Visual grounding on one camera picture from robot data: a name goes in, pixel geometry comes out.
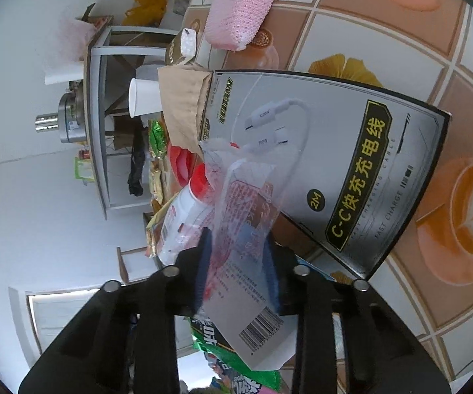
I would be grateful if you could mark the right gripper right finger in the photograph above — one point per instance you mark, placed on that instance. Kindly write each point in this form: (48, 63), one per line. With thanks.
(381, 355)

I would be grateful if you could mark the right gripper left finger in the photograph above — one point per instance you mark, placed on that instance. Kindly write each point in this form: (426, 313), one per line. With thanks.
(123, 339)

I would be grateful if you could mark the clear printed plastic wrapper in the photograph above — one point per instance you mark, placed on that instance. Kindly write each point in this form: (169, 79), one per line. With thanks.
(249, 189)

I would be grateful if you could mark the green snack bag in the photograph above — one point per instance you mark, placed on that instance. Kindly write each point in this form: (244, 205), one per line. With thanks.
(211, 342)

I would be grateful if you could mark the pink blue snack packet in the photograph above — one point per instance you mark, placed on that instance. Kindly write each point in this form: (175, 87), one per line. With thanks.
(227, 380)

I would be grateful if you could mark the white bottle red cap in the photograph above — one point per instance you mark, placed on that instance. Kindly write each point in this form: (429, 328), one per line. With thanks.
(189, 212)

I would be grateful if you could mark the red plastic bag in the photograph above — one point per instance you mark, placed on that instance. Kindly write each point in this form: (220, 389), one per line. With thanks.
(182, 163)

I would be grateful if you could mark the green yellow snack packet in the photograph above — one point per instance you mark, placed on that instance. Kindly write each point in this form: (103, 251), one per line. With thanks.
(157, 139)

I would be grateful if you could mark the steel rice cooker pot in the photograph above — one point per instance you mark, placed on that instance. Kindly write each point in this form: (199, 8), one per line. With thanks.
(69, 120)

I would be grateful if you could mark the white paper cup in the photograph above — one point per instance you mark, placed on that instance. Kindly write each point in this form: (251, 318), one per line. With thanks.
(144, 97)

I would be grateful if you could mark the brown paper bag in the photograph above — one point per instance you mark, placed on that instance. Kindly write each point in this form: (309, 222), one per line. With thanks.
(184, 91)

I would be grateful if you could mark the white paper towel roll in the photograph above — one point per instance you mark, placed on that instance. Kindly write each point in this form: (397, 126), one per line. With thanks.
(72, 71)

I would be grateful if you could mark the white metal shelf table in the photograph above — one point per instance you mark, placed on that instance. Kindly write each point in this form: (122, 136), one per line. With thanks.
(111, 59)

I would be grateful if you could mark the pink plastic bag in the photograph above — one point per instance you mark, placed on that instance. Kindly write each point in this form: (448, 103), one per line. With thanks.
(70, 41)

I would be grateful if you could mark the patterned vinyl tablecloth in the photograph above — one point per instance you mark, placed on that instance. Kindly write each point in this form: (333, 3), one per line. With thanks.
(422, 49)

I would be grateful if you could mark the pink knitted sponge pad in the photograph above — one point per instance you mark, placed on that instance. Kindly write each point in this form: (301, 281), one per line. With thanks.
(232, 24)

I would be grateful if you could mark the grey charging cable box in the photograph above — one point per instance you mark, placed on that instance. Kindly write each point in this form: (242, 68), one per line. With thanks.
(355, 158)

